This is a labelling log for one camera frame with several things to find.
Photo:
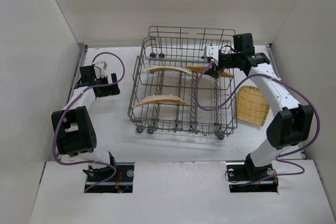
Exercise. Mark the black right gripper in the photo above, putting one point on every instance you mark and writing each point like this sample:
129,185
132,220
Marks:
218,67

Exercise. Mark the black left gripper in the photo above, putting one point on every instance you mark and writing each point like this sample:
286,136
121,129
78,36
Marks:
104,87

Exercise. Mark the orange square woven plate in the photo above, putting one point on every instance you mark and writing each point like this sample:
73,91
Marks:
200,69

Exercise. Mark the orange fish-shaped woven plate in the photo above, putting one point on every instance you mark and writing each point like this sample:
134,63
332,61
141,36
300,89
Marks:
161,99

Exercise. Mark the yellow rectangular bamboo mat plate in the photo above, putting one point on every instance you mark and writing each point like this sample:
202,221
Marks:
166,68

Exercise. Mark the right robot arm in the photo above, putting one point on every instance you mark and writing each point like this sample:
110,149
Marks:
292,121

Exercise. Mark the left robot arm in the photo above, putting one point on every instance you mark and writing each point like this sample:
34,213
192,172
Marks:
72,125

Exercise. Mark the green-rimmed bamboo woven plate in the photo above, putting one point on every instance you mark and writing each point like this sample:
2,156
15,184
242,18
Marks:
252,107

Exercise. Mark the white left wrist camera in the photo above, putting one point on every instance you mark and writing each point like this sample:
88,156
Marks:
100,69

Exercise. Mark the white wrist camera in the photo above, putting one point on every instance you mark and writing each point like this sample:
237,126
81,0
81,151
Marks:
100,69
211,53

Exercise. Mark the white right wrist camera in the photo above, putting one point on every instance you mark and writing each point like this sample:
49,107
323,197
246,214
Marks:
211,53

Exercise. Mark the grey wire dish rack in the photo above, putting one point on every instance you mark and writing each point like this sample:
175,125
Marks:
213,104

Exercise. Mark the aluminium rail left side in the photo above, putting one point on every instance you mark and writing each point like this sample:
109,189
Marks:
80,60

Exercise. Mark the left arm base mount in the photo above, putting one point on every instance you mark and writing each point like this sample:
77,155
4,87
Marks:
121,182

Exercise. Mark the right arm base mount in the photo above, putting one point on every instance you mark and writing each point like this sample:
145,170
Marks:
240,181

